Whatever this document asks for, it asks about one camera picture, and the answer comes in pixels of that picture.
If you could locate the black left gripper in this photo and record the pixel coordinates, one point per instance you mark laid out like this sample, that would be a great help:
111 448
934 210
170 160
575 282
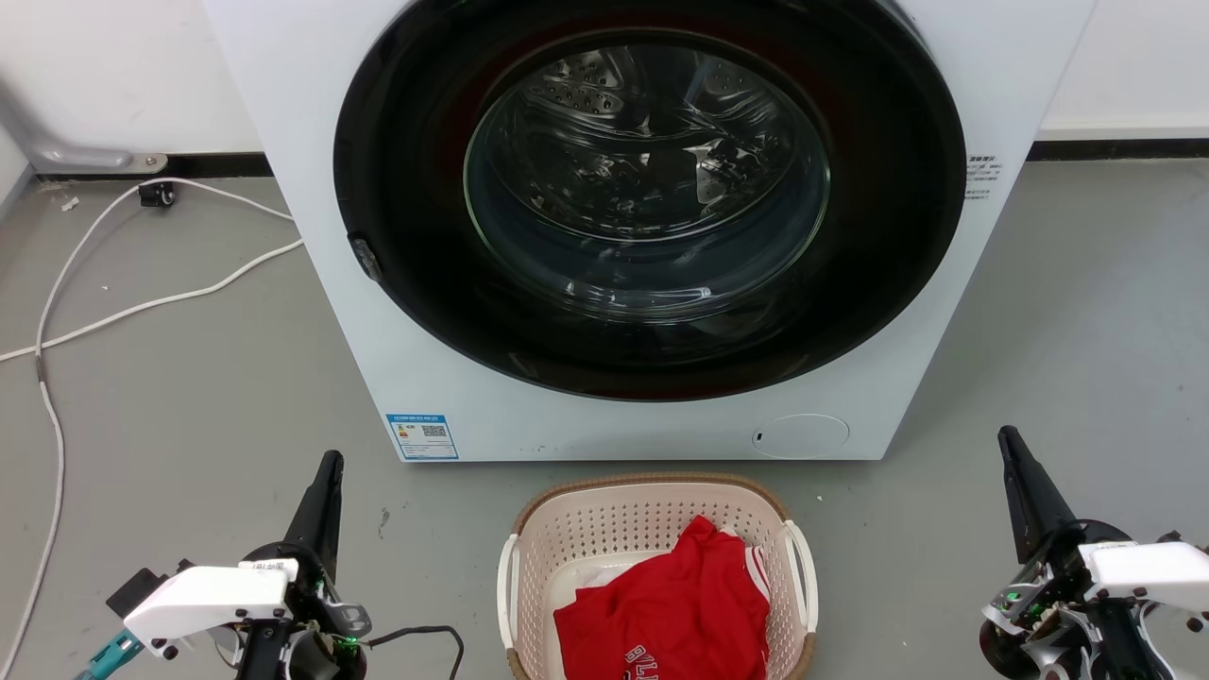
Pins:
316 614

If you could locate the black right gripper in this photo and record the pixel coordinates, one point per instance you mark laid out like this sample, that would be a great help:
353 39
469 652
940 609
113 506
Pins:
1048 604

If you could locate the beige plastic laundry basket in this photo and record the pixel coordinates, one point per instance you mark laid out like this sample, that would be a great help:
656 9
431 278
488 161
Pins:
604 518

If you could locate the blue energy label sticker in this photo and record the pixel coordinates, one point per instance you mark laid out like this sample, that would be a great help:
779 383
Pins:
422 436

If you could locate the white front-load washing machine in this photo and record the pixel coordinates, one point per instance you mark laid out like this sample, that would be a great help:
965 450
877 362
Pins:
378 378

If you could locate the round white filter cover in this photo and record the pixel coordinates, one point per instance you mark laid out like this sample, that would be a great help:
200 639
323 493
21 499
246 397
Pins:
803 436

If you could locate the teal connector piece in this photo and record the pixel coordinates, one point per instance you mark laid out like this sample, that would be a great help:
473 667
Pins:
109 656

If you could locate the white garment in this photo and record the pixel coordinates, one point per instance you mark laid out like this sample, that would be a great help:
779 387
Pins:
590 576

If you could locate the round black washer door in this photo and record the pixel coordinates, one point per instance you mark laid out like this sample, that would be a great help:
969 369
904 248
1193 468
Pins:
397 236

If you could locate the red sports jersey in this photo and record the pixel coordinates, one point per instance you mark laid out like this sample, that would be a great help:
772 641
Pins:
680 614

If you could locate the steel washer drum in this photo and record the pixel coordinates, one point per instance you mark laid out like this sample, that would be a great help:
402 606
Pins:
604 104

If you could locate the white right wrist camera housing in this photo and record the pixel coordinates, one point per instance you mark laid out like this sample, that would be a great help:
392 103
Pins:
1148 571

